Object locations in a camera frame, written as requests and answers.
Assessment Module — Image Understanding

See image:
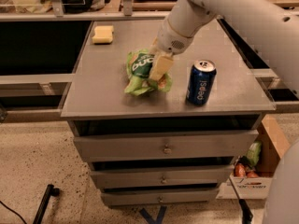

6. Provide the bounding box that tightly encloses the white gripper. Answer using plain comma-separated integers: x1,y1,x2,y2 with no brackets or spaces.
149,20,193,81

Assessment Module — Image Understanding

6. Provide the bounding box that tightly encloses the green rice chip bag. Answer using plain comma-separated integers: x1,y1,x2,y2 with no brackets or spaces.
124,49,172,96

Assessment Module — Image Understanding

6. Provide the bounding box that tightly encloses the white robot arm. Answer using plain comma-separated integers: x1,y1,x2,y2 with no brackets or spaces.
149,0,299,224

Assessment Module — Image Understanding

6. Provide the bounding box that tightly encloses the yellow sponge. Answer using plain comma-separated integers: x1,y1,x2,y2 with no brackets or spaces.
92,25,114,44

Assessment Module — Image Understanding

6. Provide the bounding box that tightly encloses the green snack bag in box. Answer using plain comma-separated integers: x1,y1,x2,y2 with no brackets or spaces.
246,141,262,167

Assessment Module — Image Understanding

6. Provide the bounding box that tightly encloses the blue pepsi can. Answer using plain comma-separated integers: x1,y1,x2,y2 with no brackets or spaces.
186,60,217,105

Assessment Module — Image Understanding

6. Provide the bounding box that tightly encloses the grey drawer cabinet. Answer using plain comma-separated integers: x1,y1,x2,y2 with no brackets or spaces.
61,21,274,194

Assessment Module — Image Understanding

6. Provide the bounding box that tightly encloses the top grey drawer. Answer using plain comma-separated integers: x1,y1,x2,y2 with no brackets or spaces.
74,130,258,162

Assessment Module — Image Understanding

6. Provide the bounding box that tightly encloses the grey drawer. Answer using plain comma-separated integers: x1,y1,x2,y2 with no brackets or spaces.
74,130,258,162
101,188,219,206
91,165,233,189

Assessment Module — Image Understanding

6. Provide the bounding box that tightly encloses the middle grey drawer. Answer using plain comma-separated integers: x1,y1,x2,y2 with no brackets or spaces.
91,165,233,189

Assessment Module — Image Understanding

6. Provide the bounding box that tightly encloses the orange snack in box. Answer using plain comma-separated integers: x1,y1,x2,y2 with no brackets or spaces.
234,163,258,178

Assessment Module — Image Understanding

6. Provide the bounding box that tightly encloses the bottom grey drawer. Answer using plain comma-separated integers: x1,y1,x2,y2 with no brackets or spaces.
101,188,219,206

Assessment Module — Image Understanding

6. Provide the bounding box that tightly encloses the cardboard box with snacks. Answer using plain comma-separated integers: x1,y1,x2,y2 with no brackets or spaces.
218,115,290,199

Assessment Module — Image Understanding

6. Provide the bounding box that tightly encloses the black bar on floor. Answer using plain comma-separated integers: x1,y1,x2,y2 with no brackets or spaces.
33,184,60,224

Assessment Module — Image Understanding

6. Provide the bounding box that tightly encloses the black tool handle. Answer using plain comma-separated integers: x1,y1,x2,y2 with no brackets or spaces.
229,177,253,224

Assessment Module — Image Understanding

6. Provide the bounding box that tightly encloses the black cable on floor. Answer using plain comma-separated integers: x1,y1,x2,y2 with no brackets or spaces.
0,200,28,224

